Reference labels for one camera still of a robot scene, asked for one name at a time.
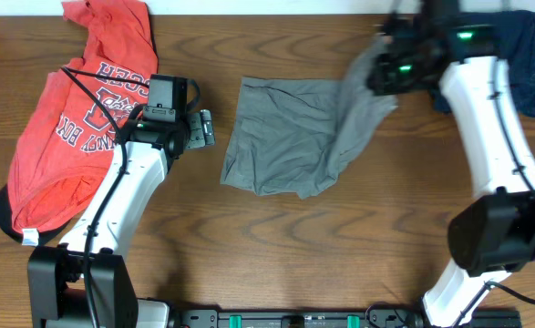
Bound grey shorts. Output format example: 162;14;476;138
221;39;397;199

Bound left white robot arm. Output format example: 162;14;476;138
27;108;215;327

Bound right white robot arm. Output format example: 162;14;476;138
367;17;535;327

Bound folded navy garment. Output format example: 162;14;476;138
430;9;535;118

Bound red printed t-shirt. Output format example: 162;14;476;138
7;0;158;232

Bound black garment under t-shirt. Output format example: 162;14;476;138
0;185;68;247

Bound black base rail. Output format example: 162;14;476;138
170;309;522;328

